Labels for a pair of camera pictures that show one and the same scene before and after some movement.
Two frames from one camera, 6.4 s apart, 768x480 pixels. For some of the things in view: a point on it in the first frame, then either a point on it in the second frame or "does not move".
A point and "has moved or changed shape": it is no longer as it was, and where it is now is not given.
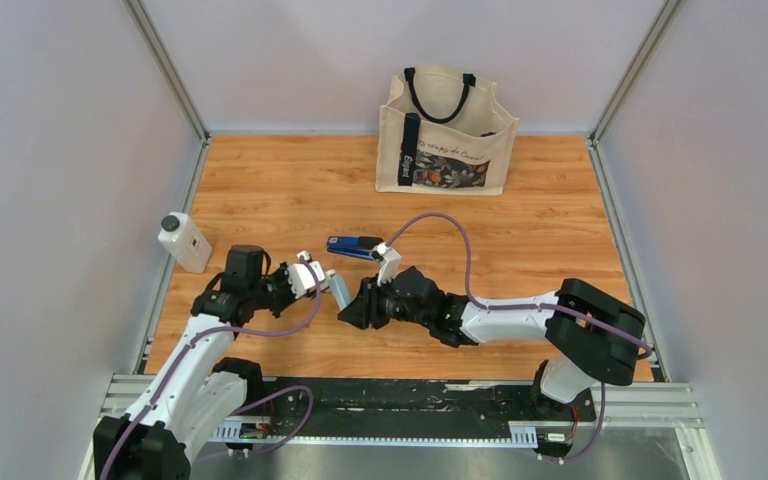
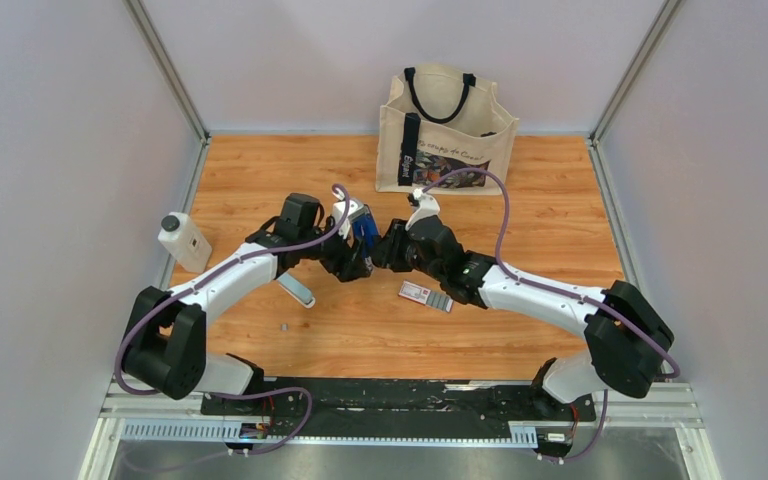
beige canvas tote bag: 442,131 does not move
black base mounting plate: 276,404 does not move
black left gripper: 281,273 to 348,263
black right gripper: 364,311 to 387,251
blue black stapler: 360,246 has moved or changed shape
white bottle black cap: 183,243 does not move
